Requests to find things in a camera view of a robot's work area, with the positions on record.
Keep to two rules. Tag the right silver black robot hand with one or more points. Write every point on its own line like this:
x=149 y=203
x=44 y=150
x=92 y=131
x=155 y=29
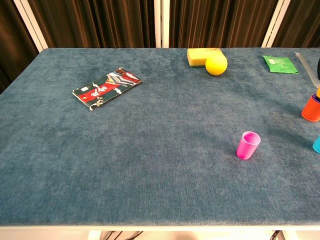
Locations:
x=318 y=72

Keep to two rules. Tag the yellow plastic cup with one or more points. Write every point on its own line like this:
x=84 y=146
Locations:
x=318 y=92

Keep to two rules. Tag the purple plastic cup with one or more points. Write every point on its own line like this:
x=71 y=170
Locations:
x=314 y=98

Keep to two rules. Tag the light blue plastic cup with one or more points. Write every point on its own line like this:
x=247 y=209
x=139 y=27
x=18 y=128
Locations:
x=317 y=146

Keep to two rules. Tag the pink plastic cup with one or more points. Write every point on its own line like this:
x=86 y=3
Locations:
x=246 y=150

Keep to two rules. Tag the clear plastic ruler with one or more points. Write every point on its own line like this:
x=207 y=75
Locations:
x=308 y=68

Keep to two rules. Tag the green foil packet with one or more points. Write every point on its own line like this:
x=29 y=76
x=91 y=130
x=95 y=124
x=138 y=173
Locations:
x=280 y=64

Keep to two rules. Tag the orange plastic cup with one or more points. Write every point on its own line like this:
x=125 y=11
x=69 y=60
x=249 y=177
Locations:
x=311 y=112

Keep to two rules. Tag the dark brown curtain panel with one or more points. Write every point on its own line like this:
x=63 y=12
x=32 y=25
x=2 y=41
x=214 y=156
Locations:
x=300 y=22
x=87 y=22
x=12 y=37
x=220 y=22

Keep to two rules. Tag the yellow ball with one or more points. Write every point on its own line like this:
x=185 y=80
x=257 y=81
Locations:
x=216 y=65

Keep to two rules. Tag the yellow sponge block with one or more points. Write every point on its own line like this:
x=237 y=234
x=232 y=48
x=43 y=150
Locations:
x=197 y=56

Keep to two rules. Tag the blue velvet tablecloth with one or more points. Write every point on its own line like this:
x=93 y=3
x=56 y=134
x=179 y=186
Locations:
x=150 y=150

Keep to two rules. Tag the red green patterned book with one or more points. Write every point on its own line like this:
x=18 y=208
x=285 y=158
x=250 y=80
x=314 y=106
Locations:
x=105 y=90

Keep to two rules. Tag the white frame post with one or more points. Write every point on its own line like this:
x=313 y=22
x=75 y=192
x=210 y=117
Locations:
x=31 y=25
x=275 y=25
x=161 y=22

